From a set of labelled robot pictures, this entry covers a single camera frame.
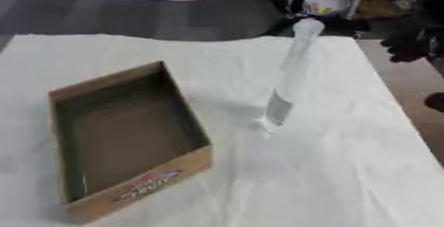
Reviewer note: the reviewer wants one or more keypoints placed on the brown bag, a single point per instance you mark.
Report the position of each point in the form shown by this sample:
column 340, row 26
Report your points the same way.
column 378, row 3

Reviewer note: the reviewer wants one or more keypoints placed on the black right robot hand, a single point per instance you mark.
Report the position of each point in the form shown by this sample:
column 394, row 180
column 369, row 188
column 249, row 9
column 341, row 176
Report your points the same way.
column 411, row 44

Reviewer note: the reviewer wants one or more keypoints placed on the tan cardboard box brown inside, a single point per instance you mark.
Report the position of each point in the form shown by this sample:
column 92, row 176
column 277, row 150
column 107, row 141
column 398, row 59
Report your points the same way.
column 130, row 138

